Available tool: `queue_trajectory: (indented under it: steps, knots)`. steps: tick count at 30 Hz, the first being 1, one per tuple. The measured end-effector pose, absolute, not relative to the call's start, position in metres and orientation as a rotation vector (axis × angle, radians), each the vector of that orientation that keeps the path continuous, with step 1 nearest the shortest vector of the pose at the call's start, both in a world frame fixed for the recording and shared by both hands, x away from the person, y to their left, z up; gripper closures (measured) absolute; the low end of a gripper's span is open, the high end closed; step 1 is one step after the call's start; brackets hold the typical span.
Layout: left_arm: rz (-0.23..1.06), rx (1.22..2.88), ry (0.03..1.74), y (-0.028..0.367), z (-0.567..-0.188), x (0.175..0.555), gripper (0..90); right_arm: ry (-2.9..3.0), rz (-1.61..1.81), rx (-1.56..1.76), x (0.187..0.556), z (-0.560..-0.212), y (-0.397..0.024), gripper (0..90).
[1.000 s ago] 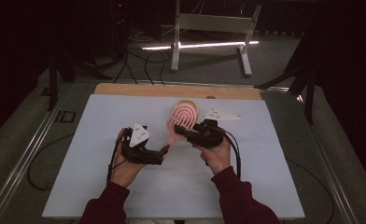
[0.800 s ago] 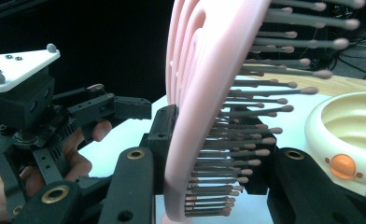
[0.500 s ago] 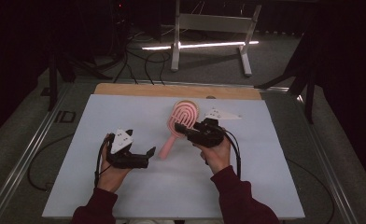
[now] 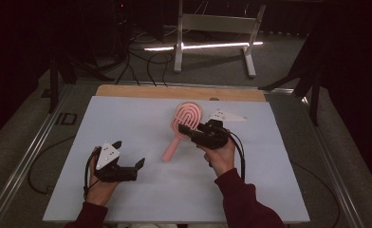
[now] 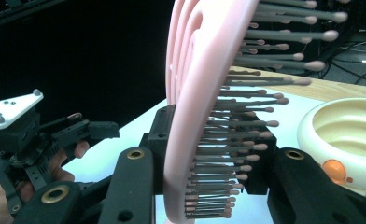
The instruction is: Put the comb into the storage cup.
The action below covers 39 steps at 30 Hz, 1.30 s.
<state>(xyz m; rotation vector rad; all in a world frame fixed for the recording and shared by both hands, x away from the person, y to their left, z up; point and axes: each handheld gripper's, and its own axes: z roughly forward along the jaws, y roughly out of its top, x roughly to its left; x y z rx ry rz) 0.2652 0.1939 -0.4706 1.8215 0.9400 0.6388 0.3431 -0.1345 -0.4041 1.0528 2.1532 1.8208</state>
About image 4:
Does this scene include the person's white trousers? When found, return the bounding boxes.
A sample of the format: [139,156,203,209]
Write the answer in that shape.
[117,222,230,228]

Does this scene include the white light strip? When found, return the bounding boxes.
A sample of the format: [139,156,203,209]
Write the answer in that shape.
[143,41,265,52]

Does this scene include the right hand-held gripper cable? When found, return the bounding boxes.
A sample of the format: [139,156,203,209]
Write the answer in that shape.
[208,127,247,183]

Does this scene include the hand-held gripper cable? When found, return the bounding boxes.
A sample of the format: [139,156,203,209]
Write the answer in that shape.
[208,127,247,183]
[83,146,102,201]

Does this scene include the person's left hand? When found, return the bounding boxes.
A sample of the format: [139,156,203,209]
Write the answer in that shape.
[84,146,121,207]

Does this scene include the bundle of black cables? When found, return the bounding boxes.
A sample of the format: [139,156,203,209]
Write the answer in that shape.
[115,47,177,87]

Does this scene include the black stand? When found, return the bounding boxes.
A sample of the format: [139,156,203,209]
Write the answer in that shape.
[258,29,324,127]
[46,44,116,114]

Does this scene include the person's right hand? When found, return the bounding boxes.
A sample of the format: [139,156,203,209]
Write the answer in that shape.
[196,138,236,179]

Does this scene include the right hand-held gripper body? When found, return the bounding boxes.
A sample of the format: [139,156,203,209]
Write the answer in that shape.
[191,108,249,151]

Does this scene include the aluminium floor rail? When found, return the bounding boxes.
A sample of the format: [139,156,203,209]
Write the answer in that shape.
[0,85,76,228]
[301,94,367,228]

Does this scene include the pink hairbrush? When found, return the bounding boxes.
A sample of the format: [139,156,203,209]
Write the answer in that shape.
[161,101,205,163]

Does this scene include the left hand-held gripper cable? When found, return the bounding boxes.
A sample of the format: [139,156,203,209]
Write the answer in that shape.
[83,146,102,201]

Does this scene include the white table mat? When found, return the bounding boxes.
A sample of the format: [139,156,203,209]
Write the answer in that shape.
[42,95,311,224]

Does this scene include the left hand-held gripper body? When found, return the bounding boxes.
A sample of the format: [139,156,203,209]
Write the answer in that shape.
[94,141,139,183]

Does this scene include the white metal stand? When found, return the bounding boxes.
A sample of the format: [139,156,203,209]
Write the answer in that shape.
[173,0,267,79]

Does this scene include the black floor cable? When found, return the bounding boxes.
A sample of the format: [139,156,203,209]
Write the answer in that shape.
[289,161,342,228]
[27,135,77,196]

